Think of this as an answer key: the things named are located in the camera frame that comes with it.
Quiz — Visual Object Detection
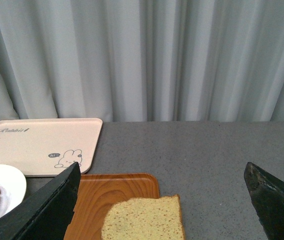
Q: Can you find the white round plate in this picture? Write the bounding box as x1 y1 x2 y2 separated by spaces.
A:
0 164 27 218

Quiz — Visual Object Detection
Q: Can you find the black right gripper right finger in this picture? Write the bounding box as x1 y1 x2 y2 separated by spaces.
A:
244 162 284 240

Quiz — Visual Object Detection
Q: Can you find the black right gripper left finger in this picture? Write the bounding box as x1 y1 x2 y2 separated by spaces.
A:
0 162 81 240

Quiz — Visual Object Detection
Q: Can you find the brown wooden tray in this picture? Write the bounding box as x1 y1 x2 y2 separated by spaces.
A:
64 173 160 240

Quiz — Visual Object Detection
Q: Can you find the pink rabbit tray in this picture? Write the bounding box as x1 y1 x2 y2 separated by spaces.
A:
0 118 103 177

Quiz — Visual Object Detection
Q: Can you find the grey curtain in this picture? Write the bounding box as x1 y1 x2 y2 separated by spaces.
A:
0 0 284 122

